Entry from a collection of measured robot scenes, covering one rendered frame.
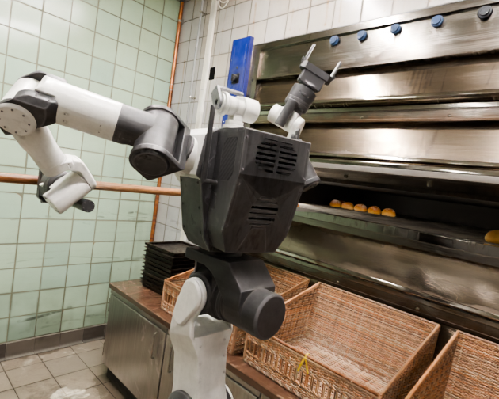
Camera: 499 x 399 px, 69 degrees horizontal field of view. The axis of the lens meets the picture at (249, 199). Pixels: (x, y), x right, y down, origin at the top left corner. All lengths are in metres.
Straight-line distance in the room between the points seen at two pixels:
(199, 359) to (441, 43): 1.48
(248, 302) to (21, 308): 2.03
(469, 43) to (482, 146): 0.41
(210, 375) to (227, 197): 0.52
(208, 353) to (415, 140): 1.17
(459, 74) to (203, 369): 1.40
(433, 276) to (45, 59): 2.36
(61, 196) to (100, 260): 1.80
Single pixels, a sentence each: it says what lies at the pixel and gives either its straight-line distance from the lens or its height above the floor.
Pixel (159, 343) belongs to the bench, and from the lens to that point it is 1.92.
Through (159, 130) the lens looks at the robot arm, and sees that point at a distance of 0.84.
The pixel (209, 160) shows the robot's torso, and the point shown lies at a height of 1.32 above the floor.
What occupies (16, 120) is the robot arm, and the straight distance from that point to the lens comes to 0.88.
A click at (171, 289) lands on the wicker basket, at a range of 1.88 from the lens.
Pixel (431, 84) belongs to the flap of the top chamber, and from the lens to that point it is 1.70.
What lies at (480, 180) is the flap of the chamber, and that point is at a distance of 1.43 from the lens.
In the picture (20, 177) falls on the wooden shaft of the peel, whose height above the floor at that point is 1.20.
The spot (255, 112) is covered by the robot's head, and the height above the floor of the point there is 1.48.
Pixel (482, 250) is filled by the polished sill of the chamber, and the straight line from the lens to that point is 1.57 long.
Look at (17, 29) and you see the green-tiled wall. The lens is 2.59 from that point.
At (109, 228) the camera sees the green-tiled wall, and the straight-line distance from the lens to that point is 2.77.
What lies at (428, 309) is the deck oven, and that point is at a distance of 1.65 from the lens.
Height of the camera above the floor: 1.29
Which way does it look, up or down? 3 degrees down
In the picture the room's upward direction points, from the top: 8 degrees clockwise
